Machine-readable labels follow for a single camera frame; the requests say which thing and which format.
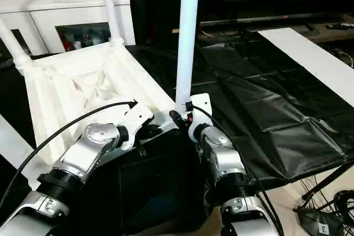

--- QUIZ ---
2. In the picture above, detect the white plastic table top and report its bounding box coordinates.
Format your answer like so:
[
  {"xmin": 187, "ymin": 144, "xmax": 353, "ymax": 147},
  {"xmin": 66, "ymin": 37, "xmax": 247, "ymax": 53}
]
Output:
[{"xmin": 15, "ymin": 40, "xmax": 180, "ymax": 171}]

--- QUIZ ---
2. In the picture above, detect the white plastic table leg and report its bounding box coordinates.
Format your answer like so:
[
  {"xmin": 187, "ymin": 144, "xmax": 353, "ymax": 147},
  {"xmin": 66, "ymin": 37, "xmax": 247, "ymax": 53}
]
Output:
[
  {"xmin": 0, "ymin": 18, "xmax": 33, "ymax": 74},
  {"xmin": 175, "ymin": 0, "xmax": 201, "ymax": 113},
  {"xmin": 98, "ymin": 0, "xmax": 126, "ymax": 48},
  {"xmin": 0, "ymin": 114, "xmax": 35, "ymax": 177}
]

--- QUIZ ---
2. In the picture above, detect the black work surface mat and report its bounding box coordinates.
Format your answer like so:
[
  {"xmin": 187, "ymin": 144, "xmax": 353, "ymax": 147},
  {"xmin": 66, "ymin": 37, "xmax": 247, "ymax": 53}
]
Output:
[{"xmin": 0, "ymin": 26, "xmax": 354, "ymax": 236}]

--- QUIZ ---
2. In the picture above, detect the white flat side panel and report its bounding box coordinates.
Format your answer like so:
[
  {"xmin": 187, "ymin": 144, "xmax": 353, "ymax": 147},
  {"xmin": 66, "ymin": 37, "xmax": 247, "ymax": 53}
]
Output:
[{"xmin": 257, "ymin": 28, "xmax": 354, "ymax": 107}]

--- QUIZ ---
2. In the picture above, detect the white glass-door cabinet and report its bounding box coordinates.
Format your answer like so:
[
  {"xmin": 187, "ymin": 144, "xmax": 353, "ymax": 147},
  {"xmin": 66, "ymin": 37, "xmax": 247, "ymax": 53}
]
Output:
[{"xmin": 0, "ymin": 0, "xmax": 136, "ymax": 57}]

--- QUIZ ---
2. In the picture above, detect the black slanted stand bar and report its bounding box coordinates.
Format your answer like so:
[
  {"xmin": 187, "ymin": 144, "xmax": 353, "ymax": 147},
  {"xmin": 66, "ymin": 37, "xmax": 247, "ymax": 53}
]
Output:
[{"xmin": 301, "ymin": 161, "xmax": 354, "ymax": 201}]

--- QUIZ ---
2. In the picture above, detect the black floor box with label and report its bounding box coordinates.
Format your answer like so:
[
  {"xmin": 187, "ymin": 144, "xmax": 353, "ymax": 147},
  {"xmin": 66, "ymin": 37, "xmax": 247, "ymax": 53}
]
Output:
[{"xmin": 296, "ymin": 206, "xmax": 345, "ymax": 236}]

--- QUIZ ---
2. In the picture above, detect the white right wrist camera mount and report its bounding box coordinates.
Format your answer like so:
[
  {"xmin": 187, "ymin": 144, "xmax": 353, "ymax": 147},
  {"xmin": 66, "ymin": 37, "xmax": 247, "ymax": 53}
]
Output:
[{"xmin": 185, "ymin": 93, "xmax": 212, "ymax": 141}]

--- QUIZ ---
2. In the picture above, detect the black floor cable bundle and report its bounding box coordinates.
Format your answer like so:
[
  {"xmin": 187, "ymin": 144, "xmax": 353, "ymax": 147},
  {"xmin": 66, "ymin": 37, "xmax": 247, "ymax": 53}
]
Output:
[{"xmin": 299, "ymin": 172, "xmax": 354, "ymax": 236}]

